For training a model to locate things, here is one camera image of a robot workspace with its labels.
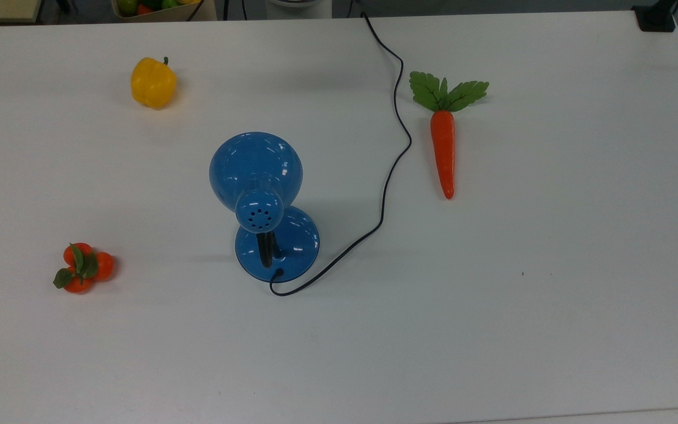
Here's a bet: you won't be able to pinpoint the blue desk lamp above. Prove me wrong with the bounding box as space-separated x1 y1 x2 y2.
208 131 321 283

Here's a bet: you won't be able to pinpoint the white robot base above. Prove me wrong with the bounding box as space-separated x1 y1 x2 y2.
265 0 333 10

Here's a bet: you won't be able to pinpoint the orange toy carrot green leaves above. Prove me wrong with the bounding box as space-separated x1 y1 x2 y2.
408 71 490 200

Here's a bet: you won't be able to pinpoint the yellow toy bell pepper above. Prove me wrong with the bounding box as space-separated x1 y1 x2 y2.
131 57 178 110

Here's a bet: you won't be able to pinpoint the toy tangerine cluster with leaves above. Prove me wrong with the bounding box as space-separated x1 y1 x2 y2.
52 242 115 294

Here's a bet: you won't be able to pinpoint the basket of toy fruit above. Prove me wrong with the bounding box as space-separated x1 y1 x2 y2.
111 0 218 23

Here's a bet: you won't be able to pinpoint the black lamp power cable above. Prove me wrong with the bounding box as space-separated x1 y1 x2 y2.
269 12 413 297

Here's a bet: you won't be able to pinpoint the black table clamp mount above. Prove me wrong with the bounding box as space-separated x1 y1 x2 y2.
632 0 678 33

